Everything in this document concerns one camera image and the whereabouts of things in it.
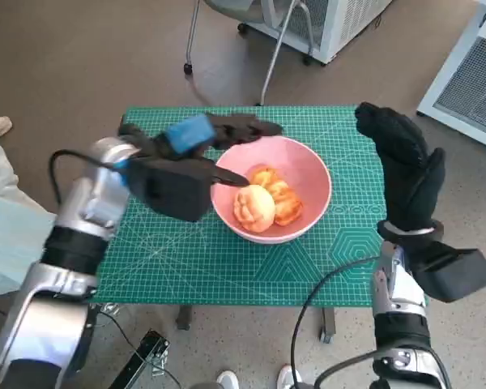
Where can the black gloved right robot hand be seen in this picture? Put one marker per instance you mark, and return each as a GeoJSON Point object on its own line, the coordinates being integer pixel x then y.
{"type": "Point", "coordinates": [405, 174]}

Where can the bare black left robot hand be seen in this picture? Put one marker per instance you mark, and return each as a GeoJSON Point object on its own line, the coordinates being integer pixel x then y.
{"type": "Point", "coordinates": [190, 133]}

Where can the pink bowl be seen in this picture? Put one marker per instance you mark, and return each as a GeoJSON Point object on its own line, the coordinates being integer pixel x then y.
{"type": "Point", "coordinates": [308, 170]}

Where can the round toy bread bun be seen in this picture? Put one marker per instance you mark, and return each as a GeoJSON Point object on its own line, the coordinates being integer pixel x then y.
{"type": "Point", "coordinates": [255, 208]}

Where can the long orange toy bread loaf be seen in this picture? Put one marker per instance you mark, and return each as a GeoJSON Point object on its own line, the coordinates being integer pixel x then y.
{"type": "Point", "coordinates": [287, 202]}

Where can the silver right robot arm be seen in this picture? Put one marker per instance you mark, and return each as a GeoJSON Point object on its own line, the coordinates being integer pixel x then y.
{"type": "Point", "coordinates": [401, 328]}

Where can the white cabinet with mesh panel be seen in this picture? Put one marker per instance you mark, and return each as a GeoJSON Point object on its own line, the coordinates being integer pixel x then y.
{"type": "Point", "coordinates": [340, 32]}
{"type": "Point", "coordinates": [470, 89]}

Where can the grey chair with metal legs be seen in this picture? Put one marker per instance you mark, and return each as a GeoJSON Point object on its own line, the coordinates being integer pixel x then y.
{"type": "Point", "coordinates": [276, 50]}

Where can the green cutting mat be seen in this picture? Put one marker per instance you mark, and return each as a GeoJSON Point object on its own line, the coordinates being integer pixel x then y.
{"type": "Point", "coordinates": [178, 263]}

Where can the dark table leg with caster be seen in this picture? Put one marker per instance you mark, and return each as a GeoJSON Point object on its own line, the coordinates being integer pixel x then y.
{"type": "Point", "coordinates": [328, 324]}

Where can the black metal stand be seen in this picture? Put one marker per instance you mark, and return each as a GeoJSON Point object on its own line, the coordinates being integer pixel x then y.
{"type": "Point", "coordinates": [146, 356]}

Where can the white shoe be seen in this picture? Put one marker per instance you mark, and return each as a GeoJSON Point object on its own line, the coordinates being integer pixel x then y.
{"type": "Point", "coordinates": [227, 381]}
{"type": "Point", "coordinates": [288, 377]}

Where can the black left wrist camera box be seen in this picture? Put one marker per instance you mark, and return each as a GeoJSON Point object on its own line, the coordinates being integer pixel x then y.
{"type": "Point", "coordinates": [170, 190]}

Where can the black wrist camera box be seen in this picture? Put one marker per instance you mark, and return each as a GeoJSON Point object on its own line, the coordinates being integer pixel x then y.
{"type": "Point", "coordinates": [170, 190]}
{"type": "Point", "coordinates": [453, 271]}

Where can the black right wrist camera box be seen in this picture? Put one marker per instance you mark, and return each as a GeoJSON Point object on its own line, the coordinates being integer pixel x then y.
{"type": "Point", "coordinates": [453, 271]}

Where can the metal table bracket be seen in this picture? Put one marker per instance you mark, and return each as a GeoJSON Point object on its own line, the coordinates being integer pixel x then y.
{"type": "Point", "coordinates": [109, 308]}

